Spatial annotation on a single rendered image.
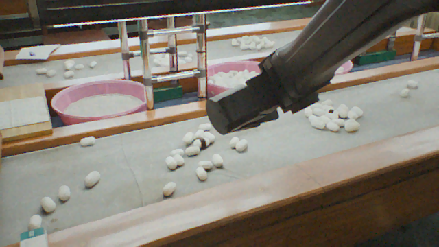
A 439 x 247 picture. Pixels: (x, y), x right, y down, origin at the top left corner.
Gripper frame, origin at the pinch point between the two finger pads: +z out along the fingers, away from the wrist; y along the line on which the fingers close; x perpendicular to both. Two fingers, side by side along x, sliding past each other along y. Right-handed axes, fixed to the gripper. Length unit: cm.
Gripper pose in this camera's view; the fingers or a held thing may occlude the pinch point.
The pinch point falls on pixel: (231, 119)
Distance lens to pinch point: 76.3
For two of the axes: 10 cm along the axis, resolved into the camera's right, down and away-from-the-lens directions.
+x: 2.8, 9.5, -1.6
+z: -3.1, 2.5, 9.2
